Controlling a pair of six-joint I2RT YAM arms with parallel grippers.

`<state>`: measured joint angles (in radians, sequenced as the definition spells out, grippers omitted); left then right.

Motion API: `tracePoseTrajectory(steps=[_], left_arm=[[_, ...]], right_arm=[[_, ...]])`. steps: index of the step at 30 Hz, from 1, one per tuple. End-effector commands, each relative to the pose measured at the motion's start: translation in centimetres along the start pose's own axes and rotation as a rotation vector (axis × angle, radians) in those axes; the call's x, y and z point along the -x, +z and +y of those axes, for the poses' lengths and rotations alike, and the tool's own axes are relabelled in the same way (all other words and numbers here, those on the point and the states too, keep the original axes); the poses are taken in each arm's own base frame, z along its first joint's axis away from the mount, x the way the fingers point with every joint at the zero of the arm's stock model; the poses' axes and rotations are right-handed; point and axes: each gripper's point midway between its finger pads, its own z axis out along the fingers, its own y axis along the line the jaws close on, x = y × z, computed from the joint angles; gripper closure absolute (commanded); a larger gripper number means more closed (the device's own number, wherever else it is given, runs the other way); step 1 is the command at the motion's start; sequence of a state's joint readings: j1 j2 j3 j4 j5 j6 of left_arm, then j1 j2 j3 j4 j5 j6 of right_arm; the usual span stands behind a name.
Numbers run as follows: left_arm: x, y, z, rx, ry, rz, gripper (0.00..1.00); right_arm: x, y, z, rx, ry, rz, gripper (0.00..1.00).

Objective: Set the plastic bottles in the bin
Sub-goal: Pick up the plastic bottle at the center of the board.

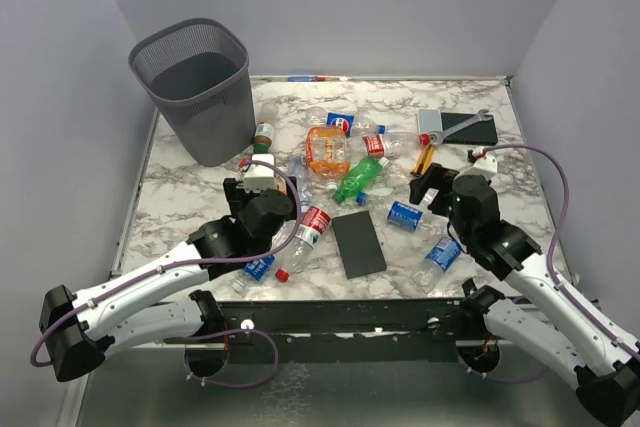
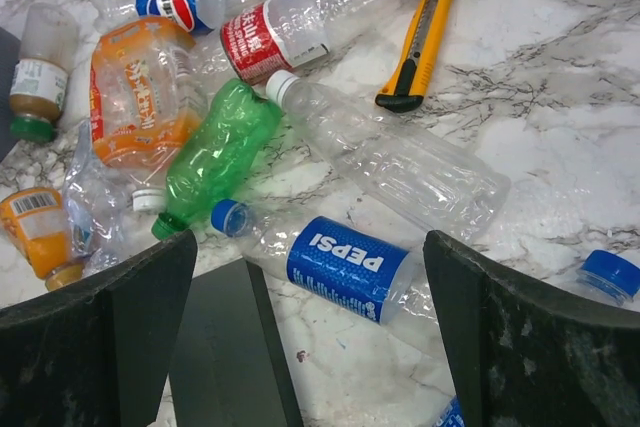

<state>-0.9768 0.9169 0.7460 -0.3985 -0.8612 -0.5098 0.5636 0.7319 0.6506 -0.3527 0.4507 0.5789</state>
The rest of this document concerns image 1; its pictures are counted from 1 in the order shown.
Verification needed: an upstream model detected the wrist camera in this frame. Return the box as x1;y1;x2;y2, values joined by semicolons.
242;153;277;193
465;147;498;182

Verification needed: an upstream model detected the clear crushed bottle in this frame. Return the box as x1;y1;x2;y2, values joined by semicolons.
288;154;313;213

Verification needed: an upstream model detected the green plastic bottle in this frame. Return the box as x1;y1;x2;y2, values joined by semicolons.
332;156;390;204

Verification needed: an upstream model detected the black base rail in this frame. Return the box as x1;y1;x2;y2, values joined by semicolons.
164;296;506;366

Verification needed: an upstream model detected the black box rear right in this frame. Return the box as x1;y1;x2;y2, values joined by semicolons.
441;113;498;146

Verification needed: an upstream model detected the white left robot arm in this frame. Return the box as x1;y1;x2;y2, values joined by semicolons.
30;179;300;382

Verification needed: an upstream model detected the black network switch centre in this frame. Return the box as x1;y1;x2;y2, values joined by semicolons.
332;210;387;280

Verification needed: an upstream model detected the yellow utility knife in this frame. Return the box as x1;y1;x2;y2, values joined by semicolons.
410;144;435;177

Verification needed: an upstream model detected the blue label bottle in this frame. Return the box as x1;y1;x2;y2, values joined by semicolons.
356;192;424;232
413;237;462;293
231;256;275;294

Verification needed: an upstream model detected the brown bottle green cap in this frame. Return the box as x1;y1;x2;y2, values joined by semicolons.
253;103;278;154

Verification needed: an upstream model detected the grey mesh waste bin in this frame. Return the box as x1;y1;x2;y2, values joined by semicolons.
128;18;256;167

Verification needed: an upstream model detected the pepsi label clear bottle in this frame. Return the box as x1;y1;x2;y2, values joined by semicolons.
306;109;386;137

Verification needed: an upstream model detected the large orange juice bottle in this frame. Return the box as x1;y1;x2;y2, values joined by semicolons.
305;126;351;184

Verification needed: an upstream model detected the red label bottle red cap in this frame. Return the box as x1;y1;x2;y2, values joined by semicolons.
355;132;426;159

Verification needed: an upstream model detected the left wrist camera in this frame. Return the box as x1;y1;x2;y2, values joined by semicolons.
242;153;277;193

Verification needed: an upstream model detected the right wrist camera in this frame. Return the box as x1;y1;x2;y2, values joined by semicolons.
465;147;498;182

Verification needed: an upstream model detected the red label water bottle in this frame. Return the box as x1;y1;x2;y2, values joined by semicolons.
274;204;331;283

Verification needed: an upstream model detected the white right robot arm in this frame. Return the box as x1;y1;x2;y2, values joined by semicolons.
409;163;639;426

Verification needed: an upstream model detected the silver wrench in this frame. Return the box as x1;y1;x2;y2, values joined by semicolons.
429;109;493;146

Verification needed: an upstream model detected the blue red pen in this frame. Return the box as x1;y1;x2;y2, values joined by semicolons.
286;75;327;83

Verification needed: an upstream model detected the grey white hub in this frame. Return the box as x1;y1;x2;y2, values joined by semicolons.
417;108;443;135

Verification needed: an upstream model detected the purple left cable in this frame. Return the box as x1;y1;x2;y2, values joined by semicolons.
30;159;303;389

